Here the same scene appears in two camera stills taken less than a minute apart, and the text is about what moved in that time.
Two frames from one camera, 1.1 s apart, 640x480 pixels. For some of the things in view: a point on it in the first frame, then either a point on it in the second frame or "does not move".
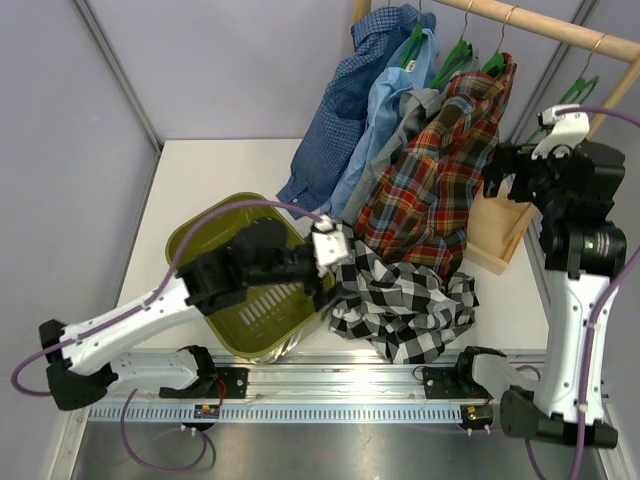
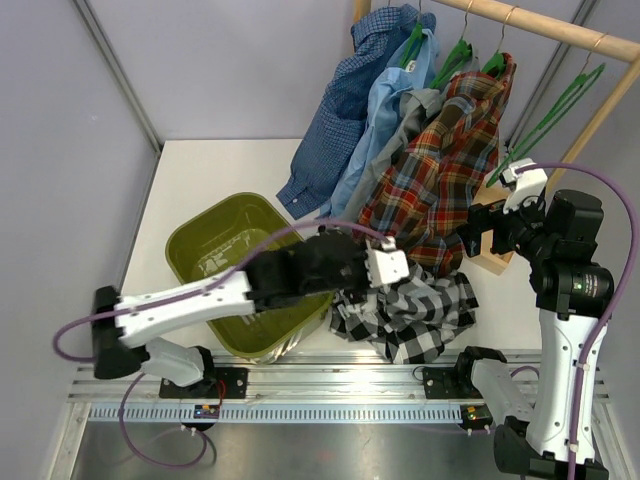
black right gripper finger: (521, 190) to (504, 239)
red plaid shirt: (417, 209) does not move
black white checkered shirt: (407, 313) does not move
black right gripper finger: (503, 161) to (480, 217)
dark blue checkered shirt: (339, 116) does not move
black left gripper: (321, 297) to (365, 282)
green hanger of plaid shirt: (497, 63) does not move
